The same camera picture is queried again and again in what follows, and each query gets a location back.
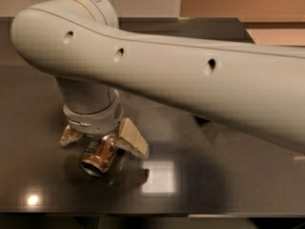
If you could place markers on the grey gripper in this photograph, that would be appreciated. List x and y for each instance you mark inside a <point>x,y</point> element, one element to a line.
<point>95,122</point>

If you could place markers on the orange soda can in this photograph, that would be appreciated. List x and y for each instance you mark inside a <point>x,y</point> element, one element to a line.
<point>100,156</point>

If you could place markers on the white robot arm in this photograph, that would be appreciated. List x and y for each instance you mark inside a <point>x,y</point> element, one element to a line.
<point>257,89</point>

